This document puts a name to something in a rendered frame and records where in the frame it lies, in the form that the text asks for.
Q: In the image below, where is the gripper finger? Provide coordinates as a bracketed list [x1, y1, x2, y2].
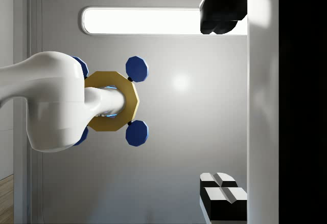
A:
[199, 0, 248, 35]
[199, 172, 248, 224]

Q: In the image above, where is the drone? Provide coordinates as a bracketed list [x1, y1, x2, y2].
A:
[71, 56, 150, 148]

